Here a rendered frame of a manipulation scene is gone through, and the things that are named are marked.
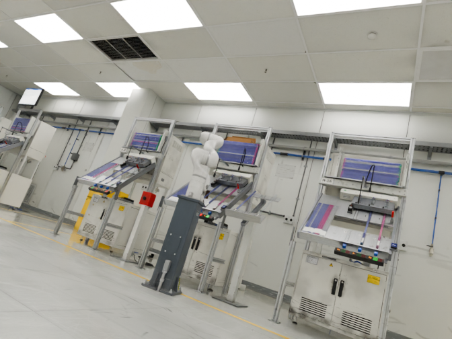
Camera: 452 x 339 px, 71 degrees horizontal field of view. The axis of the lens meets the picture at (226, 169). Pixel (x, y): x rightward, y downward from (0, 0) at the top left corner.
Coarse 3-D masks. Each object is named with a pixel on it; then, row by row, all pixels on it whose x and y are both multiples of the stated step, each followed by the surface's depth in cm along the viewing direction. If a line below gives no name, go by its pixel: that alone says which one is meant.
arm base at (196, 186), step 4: (192, 176) 252; (196, 176) 250; (192, 180) 250; (196, 180) 249; (200, 180) 250; (204, 180) 253; (192, 184) 249; (196, 184) 248; (200, 184) 250; (188, 188) 249; (192, 188) 247; (196, 188) 248; (200, 188) 250; (188, 192) 248; (192, 192) 246; (196, 192) 247; (200, 192) 250; (188, 196) 242; (192, 196) 246; (196, 196) 247; (200, 200) 246
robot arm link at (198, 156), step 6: (192, 150) 258; (198, 150) 255; (204, 150) 258; (192, 156) 254; (198, 156) 254; (204, 156) 254; (192, 162) 256; (198, 162) 254; (204, 162) 255; (198, 168) 251; (192, 174) 253; (198, 174) 250; (204, 174) 252
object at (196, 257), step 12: (204, 228) 335; (216, 228) 330; (192, 240) 336; (204, 240) 330; (228, 240) 321; (252, 240) 375; (192, 252) 331; (204, 252) 325; (216, 252) 320; (228, 252) 325; (192, 264) 326; (204, 264) 320; (216, 264) 315; (228, 264) 328; (192, 276) 322; (216, 276) 311
